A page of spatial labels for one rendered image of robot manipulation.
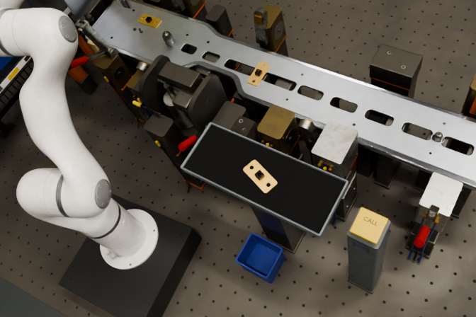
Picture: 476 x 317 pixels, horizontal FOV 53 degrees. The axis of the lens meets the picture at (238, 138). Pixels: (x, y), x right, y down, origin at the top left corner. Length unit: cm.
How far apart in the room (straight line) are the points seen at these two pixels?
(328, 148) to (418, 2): 97
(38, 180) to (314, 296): 82
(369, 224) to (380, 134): 34
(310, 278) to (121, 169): 77
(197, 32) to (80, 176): 68
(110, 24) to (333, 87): 83
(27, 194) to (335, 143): 74
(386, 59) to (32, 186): 98
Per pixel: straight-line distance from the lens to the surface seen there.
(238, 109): 129
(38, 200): 123
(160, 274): 147
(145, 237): 151
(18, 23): 111
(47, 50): 108
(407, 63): 139
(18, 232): 189
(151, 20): 170
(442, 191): 118
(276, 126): 124
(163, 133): 132
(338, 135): 117
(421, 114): 134
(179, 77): 126
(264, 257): 151
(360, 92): 137
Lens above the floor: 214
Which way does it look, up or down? 59 degrees down
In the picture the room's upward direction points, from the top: 24 degrees counter-clockwise
